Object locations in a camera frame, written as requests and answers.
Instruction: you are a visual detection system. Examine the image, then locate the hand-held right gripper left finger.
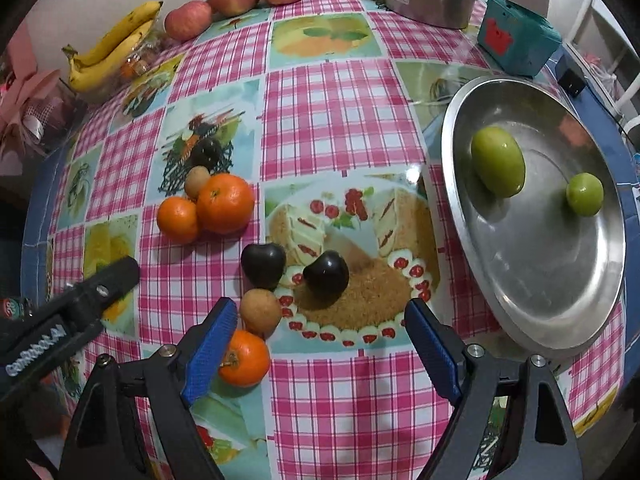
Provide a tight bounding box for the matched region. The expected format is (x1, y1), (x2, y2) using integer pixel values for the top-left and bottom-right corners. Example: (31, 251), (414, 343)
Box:
(59, 297), (238, 480)

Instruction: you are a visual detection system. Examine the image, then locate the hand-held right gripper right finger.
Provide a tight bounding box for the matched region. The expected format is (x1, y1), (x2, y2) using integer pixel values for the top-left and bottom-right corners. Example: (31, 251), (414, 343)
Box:
(404, 298), (586, 480)

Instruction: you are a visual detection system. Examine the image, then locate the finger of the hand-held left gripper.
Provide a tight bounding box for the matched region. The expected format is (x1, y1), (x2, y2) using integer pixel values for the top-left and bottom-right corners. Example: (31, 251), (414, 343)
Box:
(62, 256), (141, 321)

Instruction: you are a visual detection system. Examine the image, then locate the small orange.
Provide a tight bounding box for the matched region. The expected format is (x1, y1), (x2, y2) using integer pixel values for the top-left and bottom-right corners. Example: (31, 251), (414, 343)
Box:
(218, 330), (271, 387)
(156, 196), (202, 245)

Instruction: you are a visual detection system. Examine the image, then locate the large brown longan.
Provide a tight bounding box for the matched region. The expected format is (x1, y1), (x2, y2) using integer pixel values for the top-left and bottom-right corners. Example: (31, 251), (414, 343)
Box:
(240, 288), (283, 336)

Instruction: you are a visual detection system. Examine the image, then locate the dark plum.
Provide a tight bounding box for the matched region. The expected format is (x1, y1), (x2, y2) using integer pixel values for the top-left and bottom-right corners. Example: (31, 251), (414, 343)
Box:
(241, 242), (287, 291)
(192, 138), (221, 169)
(303, 251), (349, 309)

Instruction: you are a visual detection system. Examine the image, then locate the round metal plate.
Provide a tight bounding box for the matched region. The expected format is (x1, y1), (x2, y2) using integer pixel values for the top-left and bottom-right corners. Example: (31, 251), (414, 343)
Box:
(441, 76), (627, 358)

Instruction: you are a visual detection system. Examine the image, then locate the small brown longan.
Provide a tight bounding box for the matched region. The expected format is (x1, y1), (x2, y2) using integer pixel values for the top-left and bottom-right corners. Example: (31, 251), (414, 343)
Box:
(184, 166), (211, 200)

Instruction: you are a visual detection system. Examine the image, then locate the large orange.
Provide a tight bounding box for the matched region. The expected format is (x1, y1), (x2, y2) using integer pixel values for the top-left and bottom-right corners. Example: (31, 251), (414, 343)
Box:
(196, 173), (256, 235)

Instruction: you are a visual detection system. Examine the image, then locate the pink wrapped bouquet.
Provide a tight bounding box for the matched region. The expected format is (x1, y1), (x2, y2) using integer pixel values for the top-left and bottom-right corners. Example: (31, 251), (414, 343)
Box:
(0, 25), (76, 176)

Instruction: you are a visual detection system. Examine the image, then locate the large green jujube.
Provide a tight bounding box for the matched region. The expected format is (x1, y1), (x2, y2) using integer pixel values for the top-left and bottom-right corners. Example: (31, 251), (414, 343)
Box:
(470, 126), (527, 198)

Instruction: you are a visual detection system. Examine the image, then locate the yellow banana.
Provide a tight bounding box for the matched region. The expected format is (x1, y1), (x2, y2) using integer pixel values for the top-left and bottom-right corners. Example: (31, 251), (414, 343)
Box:
(62, 20), (154, 92)
(75, 1), (164, 67)

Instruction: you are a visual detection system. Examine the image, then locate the small green jujube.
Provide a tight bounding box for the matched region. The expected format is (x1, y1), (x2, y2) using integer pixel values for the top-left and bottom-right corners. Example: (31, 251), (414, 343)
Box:
(566, 172), (605, 217)

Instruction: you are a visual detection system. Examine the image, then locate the pink chequered tablecloth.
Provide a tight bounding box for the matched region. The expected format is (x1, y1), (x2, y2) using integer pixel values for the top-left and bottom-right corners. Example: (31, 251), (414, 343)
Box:
(22, 0), (632, 480)

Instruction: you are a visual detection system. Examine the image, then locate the black power adapter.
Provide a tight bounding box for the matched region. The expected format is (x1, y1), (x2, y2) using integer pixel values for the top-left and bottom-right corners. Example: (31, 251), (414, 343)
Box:
(558, 67), (587, 99)

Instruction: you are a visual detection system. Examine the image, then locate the teal box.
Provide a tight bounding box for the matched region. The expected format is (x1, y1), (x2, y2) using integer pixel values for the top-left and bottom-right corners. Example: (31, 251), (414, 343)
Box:
(476, 0), (563, 78)

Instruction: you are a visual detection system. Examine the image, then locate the pink plastic bag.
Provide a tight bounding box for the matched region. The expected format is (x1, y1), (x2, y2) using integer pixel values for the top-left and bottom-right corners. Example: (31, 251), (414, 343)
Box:
(580, 50), (623, 98)

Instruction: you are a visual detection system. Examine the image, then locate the black cable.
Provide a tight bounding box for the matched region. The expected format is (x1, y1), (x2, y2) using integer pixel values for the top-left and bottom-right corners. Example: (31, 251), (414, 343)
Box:
(607, 105), (640, 153)

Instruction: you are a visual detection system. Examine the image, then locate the white furniture frame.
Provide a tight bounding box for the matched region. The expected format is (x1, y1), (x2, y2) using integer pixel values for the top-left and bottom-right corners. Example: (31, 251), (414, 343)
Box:
(565, 0), (640, 136)

